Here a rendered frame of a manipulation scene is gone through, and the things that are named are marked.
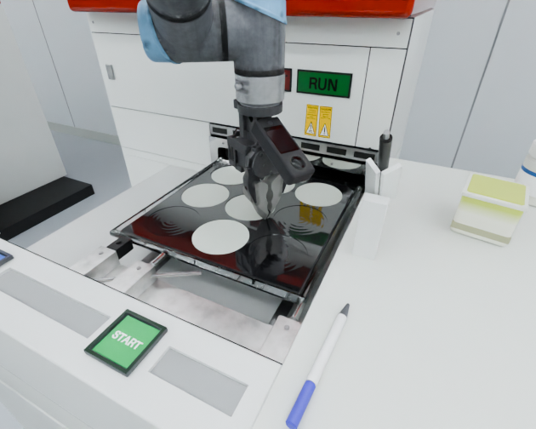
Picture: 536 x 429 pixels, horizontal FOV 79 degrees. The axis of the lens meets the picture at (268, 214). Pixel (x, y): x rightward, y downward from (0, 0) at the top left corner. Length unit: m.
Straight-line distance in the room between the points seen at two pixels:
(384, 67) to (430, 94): 1.53
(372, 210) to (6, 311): 0.43
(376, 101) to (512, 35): 1.54
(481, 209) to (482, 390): 0.24
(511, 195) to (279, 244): 0.33
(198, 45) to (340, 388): 0.42
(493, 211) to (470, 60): 1.73
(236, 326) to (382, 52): 0.55
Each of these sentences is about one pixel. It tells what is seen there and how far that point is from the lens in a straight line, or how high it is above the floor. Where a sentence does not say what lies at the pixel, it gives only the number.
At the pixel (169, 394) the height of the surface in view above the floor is 0.96.
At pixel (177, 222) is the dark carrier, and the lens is 0.63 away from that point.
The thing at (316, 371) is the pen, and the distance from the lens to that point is 0.32.
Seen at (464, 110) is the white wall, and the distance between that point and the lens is 2.25.
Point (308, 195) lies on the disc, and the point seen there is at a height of 0.90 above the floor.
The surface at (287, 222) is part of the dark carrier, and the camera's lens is 0.61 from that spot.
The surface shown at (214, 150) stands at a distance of 0.91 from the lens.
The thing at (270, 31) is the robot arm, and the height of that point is 1.21.
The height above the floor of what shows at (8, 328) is 0.96.
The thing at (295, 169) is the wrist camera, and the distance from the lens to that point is 0.47.
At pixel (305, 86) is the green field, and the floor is 1.09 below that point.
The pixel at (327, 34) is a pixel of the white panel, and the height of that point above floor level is 1.19.
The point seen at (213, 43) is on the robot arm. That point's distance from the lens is 0.48.
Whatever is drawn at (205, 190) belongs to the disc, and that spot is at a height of 0.90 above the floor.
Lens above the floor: 1.25
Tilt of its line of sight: 34 degrees down
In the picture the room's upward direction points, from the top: straight up
